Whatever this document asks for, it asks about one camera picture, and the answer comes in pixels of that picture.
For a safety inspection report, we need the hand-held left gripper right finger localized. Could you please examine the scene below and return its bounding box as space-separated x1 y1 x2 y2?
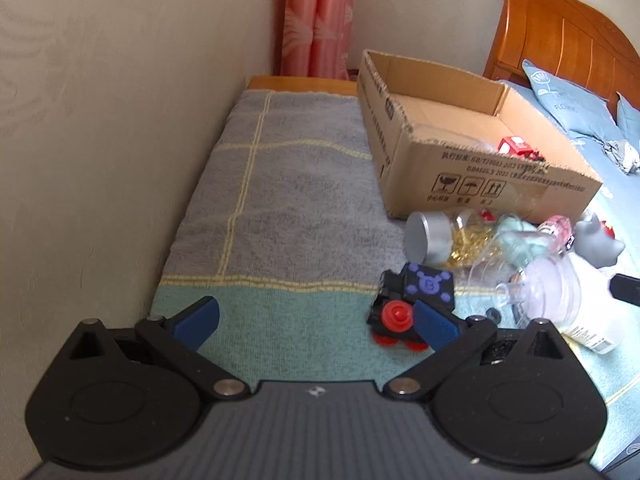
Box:
382 301 568 401

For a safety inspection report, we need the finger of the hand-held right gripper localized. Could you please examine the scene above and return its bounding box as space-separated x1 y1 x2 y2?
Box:
609 273 640 307

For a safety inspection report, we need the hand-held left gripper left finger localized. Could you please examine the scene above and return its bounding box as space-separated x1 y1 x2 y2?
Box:
67 296 251 401

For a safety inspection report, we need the black toy train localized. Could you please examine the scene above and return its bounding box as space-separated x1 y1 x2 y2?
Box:
366 261 456 351

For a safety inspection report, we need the grey animal toy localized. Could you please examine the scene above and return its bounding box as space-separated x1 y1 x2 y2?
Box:
571 212 626 268

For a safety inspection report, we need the clear plastic bottle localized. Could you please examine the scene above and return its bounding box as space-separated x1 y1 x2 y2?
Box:
495 255 623 356

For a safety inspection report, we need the clear bag with green toy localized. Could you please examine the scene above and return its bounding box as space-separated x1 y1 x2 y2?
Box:
467 237 531 311

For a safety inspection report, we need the small pink bottle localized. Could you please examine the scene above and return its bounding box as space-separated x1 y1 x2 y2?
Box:
537 215 576 257

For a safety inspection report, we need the glass jar of gold pins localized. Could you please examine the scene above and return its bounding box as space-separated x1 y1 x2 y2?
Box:
404 208 496 268

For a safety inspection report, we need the teal pearly ball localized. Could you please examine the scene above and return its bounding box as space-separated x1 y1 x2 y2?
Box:
495 214 548 266

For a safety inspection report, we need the cardboard box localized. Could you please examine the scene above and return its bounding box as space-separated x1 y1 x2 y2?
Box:
356 49 604 224

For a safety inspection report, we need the light blue bed sheet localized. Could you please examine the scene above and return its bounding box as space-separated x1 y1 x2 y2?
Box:
500 80 640 471

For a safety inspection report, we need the crumpled grey cloth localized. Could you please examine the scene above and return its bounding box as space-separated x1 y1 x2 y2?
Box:
602 139 640 175

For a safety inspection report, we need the grey teal plaid blanket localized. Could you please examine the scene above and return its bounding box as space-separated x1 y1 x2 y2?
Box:
150 87 501 386

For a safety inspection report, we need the dark patterned box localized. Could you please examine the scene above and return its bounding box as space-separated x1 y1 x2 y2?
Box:
602 437 640 480

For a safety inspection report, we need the light blue pillow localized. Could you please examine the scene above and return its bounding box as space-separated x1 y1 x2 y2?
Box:
616 92 640 137
521 59 626 142

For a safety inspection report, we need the red toy car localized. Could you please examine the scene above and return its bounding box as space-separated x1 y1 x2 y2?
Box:
497 136 548 161

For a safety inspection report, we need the wooden bedside table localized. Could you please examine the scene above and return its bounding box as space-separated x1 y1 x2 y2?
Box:
246 75 359 96

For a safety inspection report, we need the wooden bed headboard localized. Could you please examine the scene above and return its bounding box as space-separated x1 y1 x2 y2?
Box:
482 0 640 111

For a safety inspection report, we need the pink patterned curtain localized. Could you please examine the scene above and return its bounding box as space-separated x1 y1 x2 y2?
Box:
280 0 357 81

